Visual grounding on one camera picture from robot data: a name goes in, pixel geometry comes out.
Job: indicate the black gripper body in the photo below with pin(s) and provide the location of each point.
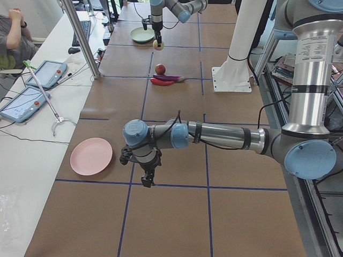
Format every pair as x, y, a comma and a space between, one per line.
157, 27
150, 166

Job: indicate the green peach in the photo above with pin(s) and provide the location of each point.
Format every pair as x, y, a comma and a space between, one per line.
158, 46

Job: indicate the red pomegranate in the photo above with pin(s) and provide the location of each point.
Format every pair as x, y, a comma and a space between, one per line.
160, 69

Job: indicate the red chili pepper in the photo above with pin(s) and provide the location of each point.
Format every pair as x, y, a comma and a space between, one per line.
158, 82

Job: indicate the purple eggplant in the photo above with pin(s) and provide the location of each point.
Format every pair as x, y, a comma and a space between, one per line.
164, 77

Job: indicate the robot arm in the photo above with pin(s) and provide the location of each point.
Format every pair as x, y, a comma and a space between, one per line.
217, 107
182, 11

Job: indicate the green plate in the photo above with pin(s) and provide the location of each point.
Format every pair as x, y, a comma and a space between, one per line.
141, 35

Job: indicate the pink plate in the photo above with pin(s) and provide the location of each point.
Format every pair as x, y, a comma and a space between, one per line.
91, 156

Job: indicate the black computer mouse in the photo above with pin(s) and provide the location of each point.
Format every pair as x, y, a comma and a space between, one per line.
73, 50

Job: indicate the reacher grabber stick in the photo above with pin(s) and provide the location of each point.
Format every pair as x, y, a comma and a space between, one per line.
59, 120

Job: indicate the far teach pendant tablet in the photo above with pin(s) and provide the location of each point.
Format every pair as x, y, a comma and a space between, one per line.
49, 73

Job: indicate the teach pendant tablet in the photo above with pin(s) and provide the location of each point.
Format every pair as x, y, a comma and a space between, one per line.
24, 105
49, 73

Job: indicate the near teach pendant tablet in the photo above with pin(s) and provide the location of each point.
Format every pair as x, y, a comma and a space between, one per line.
24, 105

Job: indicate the seated person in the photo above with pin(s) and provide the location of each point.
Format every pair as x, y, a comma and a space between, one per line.
16, 41

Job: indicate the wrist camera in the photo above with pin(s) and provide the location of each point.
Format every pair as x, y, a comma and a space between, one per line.
126, 155
145, 22

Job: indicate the aluminium frame post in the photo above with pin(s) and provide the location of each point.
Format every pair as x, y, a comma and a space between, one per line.
71, 12

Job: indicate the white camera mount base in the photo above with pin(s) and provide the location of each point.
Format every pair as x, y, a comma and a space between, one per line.
233, 75

